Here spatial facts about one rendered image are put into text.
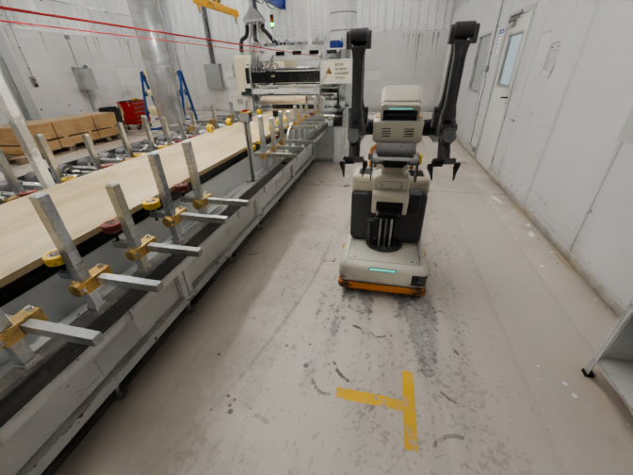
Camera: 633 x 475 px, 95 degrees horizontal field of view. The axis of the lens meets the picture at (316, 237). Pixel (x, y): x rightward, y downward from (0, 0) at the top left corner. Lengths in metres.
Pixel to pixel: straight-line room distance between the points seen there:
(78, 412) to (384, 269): 1.79
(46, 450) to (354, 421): 1.29
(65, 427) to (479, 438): 1.83
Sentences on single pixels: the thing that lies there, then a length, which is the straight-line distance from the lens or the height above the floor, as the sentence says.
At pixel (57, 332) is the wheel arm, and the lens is 1.13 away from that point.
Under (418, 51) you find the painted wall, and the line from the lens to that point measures 11.51.
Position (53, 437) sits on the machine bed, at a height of 0.17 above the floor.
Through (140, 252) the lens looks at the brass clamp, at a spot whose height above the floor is 0.81.
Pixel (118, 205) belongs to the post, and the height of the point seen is 1.02.
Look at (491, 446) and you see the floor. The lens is 1.77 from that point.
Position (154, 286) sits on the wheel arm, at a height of 0.83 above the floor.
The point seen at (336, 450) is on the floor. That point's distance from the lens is 1.61.
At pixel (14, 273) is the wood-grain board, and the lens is 1.43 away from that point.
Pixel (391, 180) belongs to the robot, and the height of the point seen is 0.88.
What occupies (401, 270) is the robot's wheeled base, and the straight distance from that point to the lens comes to 2.10.
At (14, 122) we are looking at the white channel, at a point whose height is 1.26.
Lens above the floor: 1.47
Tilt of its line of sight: 30 degrees down
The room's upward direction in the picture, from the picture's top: 2 degrees counter-clockwise
